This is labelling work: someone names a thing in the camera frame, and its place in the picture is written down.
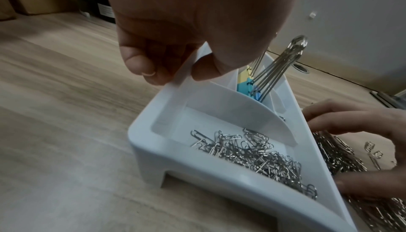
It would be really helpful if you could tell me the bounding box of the person's right hand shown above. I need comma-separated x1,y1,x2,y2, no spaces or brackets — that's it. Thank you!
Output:
301,99,406,200

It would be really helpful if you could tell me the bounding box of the person's left hand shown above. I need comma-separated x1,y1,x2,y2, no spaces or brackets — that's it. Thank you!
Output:
98,0,305,86

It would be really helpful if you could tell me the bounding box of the large teal binder clip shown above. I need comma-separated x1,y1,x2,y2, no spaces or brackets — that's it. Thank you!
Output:
237,35,308,99

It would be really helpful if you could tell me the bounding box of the large blue binder clip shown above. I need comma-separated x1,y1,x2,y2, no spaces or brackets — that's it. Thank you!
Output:
248,35,308,103

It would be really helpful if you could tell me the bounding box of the pile of silver paper clips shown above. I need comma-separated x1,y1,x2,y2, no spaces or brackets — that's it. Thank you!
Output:
190,128,406,232

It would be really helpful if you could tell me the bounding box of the white compartment tray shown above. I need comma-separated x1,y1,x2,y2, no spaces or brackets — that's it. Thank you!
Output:
127,41,358,232

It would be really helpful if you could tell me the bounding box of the round desk cable grommet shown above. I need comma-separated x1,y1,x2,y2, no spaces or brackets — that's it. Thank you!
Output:
292,63,311,74

